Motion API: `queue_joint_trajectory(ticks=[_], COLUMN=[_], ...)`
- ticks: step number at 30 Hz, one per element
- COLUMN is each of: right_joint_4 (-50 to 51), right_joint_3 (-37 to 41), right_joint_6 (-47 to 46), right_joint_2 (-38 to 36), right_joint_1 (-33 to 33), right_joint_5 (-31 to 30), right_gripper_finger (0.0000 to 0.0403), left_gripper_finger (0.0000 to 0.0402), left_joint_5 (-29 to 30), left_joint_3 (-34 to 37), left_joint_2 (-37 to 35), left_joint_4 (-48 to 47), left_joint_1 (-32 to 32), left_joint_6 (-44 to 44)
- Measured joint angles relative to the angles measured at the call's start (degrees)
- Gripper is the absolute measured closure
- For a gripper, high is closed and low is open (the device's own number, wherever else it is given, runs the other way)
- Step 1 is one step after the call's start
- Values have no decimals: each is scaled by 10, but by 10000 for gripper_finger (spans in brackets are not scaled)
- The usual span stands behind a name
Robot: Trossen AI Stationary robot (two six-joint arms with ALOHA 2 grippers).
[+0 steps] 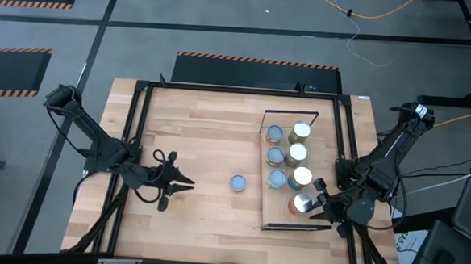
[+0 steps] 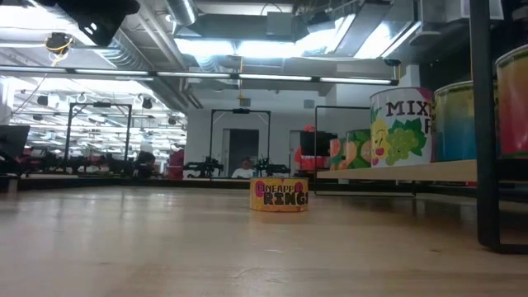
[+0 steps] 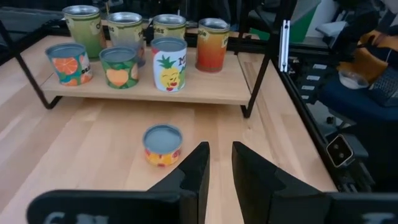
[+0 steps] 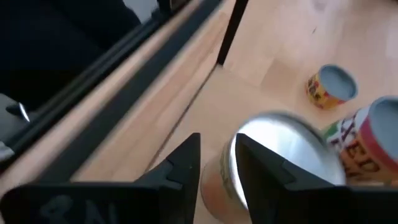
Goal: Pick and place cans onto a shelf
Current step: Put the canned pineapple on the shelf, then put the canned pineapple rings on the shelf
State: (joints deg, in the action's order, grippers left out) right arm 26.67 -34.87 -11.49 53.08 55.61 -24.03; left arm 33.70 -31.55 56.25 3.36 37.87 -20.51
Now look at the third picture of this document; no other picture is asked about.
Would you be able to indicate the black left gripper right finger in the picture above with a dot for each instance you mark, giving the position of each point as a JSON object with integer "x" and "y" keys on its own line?
{"x": 252, "y": 180}

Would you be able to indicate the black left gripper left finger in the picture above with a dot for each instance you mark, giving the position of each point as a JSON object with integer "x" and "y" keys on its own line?
{"x": 199, "y": 174}

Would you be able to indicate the yellow pineapple rings can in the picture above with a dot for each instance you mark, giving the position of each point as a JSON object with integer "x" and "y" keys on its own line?
{"x": 162, "y": 144}

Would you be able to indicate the white cartoon pineapple can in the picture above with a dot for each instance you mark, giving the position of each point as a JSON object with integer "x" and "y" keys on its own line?
{"x": 169, "y": 68}

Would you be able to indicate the orange-red gradient pineapple can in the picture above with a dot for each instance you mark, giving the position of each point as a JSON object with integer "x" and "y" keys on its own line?
{"x": 211, "y": 46}

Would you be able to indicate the green sliced peaches short can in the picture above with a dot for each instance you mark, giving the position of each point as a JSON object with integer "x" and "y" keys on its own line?
{"x": 119, "y": 70}

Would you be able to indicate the blue-yellow gradient cherries can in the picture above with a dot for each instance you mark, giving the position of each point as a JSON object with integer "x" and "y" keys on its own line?
{"x": 169, "y": 26}

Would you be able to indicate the pale tall peaches can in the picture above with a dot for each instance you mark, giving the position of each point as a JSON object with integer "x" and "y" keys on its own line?
{"x": 126, "y": 32}

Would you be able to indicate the teal orange-slices short can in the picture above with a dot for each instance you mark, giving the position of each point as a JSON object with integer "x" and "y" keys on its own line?
{"x": 70, "y": 65}

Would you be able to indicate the green tall oranges can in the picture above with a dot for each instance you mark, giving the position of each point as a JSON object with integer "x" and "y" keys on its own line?
{"x": 84, "y": 31}

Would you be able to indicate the black connector box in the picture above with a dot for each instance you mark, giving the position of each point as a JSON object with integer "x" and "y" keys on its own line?
{"x": 339, "y": 151}

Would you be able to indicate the white cup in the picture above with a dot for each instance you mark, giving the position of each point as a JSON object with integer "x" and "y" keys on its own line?
{"x": 353, "y": 81}

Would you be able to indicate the person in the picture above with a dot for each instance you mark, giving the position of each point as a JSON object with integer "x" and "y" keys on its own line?
{"x": 363, "y": 62}

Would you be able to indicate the laptop keyboard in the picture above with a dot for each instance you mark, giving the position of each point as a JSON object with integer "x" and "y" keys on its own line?
{"x": 385, "y": 87}

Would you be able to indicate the wooden shelf with black frame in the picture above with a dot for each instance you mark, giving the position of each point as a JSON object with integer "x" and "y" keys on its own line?
{"x": 202, "y": 88}

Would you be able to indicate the white metal bracket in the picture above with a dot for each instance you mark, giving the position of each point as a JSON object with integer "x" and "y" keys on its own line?
{"x": 284, "y": 46}

